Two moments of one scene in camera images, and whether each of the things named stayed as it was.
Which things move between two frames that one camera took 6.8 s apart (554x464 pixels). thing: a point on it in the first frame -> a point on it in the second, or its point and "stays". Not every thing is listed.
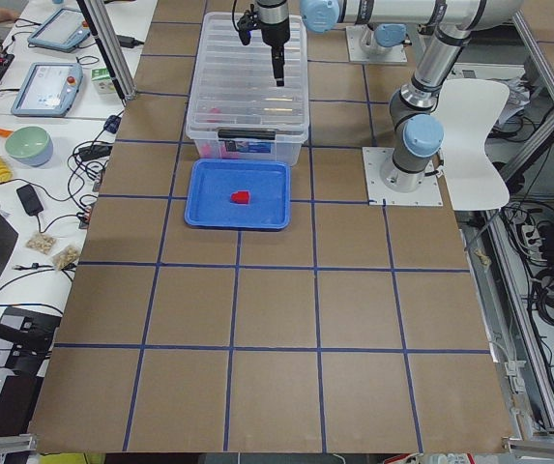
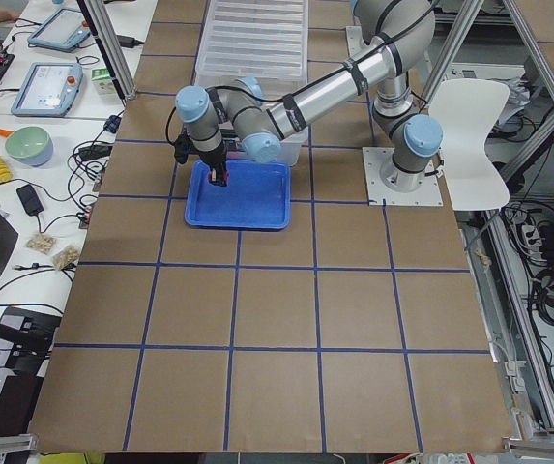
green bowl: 30,145 stays
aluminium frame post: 101,21 stays
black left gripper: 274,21 -> 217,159
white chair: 467,110 stays
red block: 240,197 -> 225,176
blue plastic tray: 211,182 stays
